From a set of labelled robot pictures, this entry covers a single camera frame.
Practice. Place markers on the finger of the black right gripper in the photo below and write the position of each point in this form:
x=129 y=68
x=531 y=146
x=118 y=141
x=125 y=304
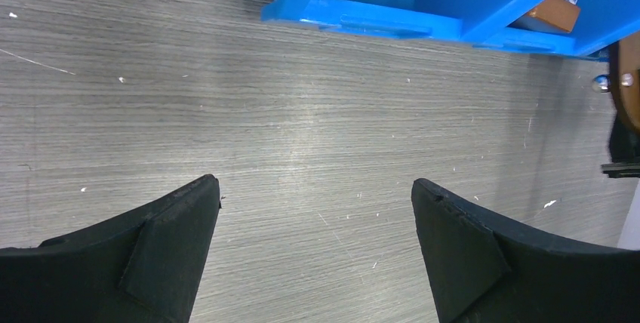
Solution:
x=623 y=146

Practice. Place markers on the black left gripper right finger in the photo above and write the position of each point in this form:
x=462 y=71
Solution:
x=485 y=267

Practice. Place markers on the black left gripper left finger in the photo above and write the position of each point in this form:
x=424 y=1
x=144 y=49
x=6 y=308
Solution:
x=144 y=265

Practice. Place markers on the brown wooden oval tray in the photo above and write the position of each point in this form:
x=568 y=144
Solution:
x=622 y=80

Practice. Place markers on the clear textured toothbrush holder rack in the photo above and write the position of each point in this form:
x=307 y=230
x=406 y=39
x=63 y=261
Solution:
x=550 y=16

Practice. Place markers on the blue plastic divided bin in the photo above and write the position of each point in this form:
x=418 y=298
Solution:
x=480 y=23

